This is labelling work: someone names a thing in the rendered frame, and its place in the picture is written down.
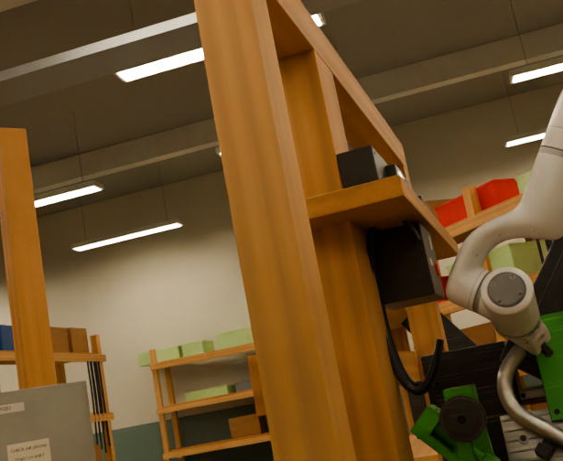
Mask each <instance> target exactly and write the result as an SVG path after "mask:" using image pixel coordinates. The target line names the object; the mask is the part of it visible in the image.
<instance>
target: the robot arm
mask: <svg viewBox="0 0 563 461"><path fill-rule="evenodd" d="M561 237H563V91H562V92H561V94H560V96H559V98H558V102H557V104H556V107H555V109H554V111H553V114H552V116H551V119H550V122H549V124H548V127H547V131H546V133H545V136H544V139H543V141H542V144H541V146H540V148H539V151H538V154H537V156H536V161H535V163H534V166H533V168H532V171H531V174H530V177H529V179H528V181H527V184H526V187H525V191H524V194H523V196H522V199H521V201H520V203H519V204H518V206H517V207H516V208H515V209H513V210H512V211H510V212H508V213H506V214H503V215H502V216H499V217H497V218H495V219H492V220H489V221H487V222H485V223H484V224H482V225H481V226H480V227H479V228H477V229H476V230H474V231H473V232H472V233H471V234H470V235H469V236H468V237H467V239H466V240H465V241H464V243H463V244H462V245H461V247H460V250H459V252H458V254H457V256H456V259H455V261H454V264H453V265H452V268H451V271H450V273H449V278H448V281H447V282H446V296H447V298H448V299H449V300H450V302H452V303H453V304H455V305H457V306H461V307H463V308H466V309H468V310H470V311H472V312H474V313H477V314H479V315H481V316H484V317H486V318H487V319H489V320H490V321H492V324H493V328H494V329H495V330H496V331H497V333H498V334H499V335H500V336H502V337H503V338H506V339H509V343H510V345H511V346H512V347H513V346H514V344H517V345H518V346H520V347H521V348H524V349H525V352H526V355H527V357H528V358H531V357H532V355H533V354H534V355H535V356H536V355H539V354H542V353H543V354H544V355H546V356H548V357H551V356H552V354H553V353H554V351H553V350H552V349H551V348H550V347H549V346H548V345H547V344H546V343H548V342H549V340H550V339H551V336H550V333H549V331H548V329H547V327H546V325H545V324H544V323H543V322H542V321H541V320H540V313H539V309H538V305H537V301H536V294H535V290H534V287H533V284H532V281H531V279H530V278H529V276H528V275H527V274H526V273H524V272H523V271H521V270H519V269H517V268H514V267H501V268H498V269H495V270H493V271H492V272H489V271H487V270H484V269H483V268H482V267H483V263H484V261H485V259H486V257H487V255H488V253H489V252H490V251H491V250H492V249H493V248H494V247H495V246H496V245H498V244H500V243H501V242H503V241H508V240H511V239H519V238H527V239H538V240H557V239H560V238H561ZM544 341H545V342H546V343H545V342H544Z"/></svg>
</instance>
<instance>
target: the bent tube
mask: <svg viewBox="0 0 563 461"><path fill-rule="evenodd" d="M525 356H526V352H525V349H524V348H521V347H520V346H518V345H517V344H514V346H513V347H512V348H511V350H510V351H509V353H508V354H507V355H506V357H505V358H504V360H503V362H502V364H501V366H500V369H499V371H498V375H497V391H498V395H499V399H500V401H501V403H502V406H503V407H504V409H505V410H506V411H507V413H508V414H509V415H510V416H511V417H512V418H513V419H514V420H515V421H517V422H518V423H519V424H521V425H522V426H524V427H526V428H527V429H529V430H531V431H532V432H534V433H536V434H538V435H540V436H542V437H543V438H545V439H547V440H548V441H549V442H551V443H553V444H555V445H557V446H559V447H560V448H562V449H563V430H561V429H559V428H557V427H556V426H555V425H553V424H551V423H549V422H547V421H545V420H543V419H542V418H540V417H538V416H536V415H535V414H533V413H531V412H529V411H528V410H527V409H525V408H524V407H523V406H522V405H521V404H520V403H519V401H518V400H517V399H516V397H515V395H514V389H513V378H514V373H515V371H516V369H517V368H518V366H519V365H520V364H521V362H522V361H523V359H524V358H525Z"/></svg>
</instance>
